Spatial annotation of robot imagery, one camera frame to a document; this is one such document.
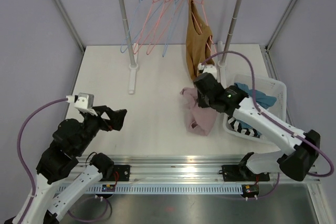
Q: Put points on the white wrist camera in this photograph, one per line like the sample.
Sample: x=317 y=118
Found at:
x=201 y=68
x=83 y=102

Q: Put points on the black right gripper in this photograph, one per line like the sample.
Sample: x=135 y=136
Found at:
x=201 y=104

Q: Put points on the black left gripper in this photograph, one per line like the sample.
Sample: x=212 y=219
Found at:
x=116 y=117

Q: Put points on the black white striped tank top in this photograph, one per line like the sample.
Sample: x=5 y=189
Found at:
x=242 y=128

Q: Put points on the pink hanger of brown top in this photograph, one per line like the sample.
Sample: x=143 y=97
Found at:
x=204 y=16

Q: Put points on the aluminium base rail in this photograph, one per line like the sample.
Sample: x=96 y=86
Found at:
x=165 y=175

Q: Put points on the blue hanger of pink top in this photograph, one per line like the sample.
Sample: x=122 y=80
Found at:
x=170 y=24

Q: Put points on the light blue wire hanger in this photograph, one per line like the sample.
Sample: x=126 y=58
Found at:
x=131 y=37

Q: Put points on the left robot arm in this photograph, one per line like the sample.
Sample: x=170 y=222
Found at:
x=70 y=140

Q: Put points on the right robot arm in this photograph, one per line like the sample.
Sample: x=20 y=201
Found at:
x=297 y=149

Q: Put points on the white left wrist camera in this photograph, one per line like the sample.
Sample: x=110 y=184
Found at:
x=83 y=102

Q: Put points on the pink hanger of teal top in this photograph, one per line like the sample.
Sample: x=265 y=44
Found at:
x=164 y=24

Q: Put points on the mustard brown tank top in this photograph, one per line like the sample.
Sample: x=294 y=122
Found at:
x=198 y=40

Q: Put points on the pink hanger of striped top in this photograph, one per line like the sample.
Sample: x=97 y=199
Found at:
x=151 y=24

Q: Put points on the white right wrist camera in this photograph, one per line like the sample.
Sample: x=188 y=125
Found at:
x=201 y=68

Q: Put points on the pink mauve tank top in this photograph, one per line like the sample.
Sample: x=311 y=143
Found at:
x=198 y=120

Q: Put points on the teal blue tank top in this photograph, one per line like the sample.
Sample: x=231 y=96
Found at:
x=262 y=99

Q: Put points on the white plastic basket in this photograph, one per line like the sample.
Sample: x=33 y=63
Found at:
x=270 y=87

